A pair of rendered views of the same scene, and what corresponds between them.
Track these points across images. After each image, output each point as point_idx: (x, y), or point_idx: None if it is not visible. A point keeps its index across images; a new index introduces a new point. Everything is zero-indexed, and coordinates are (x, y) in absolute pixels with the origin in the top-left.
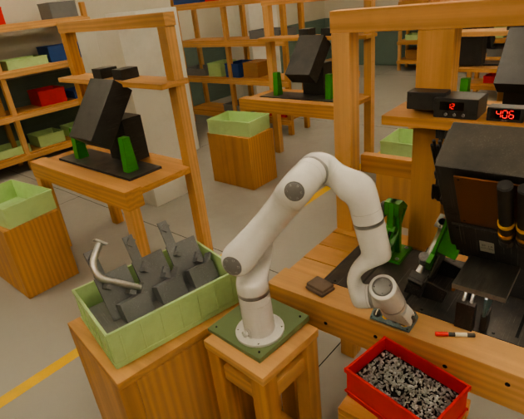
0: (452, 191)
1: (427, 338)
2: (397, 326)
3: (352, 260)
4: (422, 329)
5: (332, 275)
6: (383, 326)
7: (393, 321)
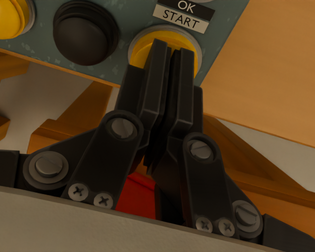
0: None
1: (292, 113)
2: (116, 77)
3: None
4: (269, 35)
5: None
6: (18, 55)
7: (71, 58)
